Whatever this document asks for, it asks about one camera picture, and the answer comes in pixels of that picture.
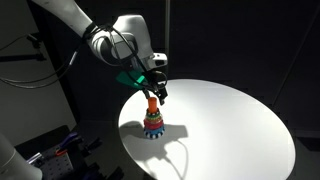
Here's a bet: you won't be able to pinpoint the orange stacking toy stand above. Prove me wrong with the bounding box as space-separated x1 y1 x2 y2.
147 97 159 113

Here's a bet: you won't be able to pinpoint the colourful ring stacking toy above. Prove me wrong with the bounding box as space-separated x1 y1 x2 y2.
143 128 166 140

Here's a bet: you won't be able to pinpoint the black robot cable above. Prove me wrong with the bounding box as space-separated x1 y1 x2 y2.
0 23 168 98

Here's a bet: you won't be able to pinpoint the black clamp handles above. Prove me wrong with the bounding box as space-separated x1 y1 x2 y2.
81 136 103 155

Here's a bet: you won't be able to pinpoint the green toy ring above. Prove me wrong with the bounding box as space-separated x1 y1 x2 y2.
145 109 162 118

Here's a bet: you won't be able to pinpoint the yellow toy ring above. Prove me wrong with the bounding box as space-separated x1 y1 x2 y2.
144 115 164 123

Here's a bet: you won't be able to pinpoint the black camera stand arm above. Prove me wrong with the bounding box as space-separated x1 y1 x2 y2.
0 32 47 63

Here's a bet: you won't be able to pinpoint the red toy ring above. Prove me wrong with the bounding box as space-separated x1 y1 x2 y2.
143 119 165 130

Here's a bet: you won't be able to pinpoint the purple handled tool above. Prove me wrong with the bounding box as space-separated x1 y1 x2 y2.
59 131 80 148

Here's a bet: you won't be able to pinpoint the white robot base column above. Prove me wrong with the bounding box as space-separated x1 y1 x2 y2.
0 133 43 180

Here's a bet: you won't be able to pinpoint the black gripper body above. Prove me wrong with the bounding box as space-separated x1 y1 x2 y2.
143 68 168 92

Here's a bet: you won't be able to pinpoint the perforated metal breadboard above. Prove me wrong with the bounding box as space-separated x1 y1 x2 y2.
28 143 76 180

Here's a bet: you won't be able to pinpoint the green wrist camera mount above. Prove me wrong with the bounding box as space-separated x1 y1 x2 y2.
115 68 148 90

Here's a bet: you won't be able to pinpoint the orange handled clamp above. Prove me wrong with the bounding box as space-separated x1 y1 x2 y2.
54 148 68 157

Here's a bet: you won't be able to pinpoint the blue toy ring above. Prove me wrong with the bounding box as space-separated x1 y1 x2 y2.
143 125 166 134

